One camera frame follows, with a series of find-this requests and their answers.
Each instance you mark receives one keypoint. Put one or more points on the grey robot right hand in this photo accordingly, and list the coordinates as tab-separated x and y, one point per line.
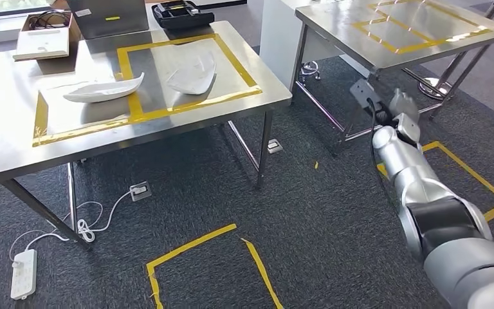
404	104

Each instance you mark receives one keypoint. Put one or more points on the long white curved panel part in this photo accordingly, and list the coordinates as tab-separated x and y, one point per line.
193	74
102	90

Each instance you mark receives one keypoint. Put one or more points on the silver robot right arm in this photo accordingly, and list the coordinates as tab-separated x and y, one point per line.
421	183

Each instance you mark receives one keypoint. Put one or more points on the steel workbench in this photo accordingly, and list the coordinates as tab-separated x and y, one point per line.
336	30
153	55

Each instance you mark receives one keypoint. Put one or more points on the chrome stool base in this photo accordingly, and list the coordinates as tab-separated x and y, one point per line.
434	87
309	70

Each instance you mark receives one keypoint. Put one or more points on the yellow bench tape square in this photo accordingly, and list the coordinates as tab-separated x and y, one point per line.
40	121
417	46
238	70

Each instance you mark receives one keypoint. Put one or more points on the yellow floor tape square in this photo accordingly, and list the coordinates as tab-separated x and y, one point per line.
187	245
468	170

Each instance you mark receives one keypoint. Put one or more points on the small yellow tape scrap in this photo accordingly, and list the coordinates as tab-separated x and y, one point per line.
316	165

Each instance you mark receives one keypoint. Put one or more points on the floor socket cover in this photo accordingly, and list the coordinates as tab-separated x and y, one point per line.
140	191
274	146

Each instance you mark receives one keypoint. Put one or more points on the white cabinet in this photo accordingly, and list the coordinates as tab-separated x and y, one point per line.
277	42

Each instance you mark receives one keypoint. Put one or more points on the black case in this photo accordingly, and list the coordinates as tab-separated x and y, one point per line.
183	15

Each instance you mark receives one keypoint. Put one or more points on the grey metal box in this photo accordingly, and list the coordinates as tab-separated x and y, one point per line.
110	17

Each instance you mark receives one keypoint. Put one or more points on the brown cardboard box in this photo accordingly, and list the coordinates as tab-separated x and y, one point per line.
42	42

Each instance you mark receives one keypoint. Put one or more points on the white power strip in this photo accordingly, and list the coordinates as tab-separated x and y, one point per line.
23	275

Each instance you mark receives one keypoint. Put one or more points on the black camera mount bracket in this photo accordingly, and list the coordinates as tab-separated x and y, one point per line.
364	94

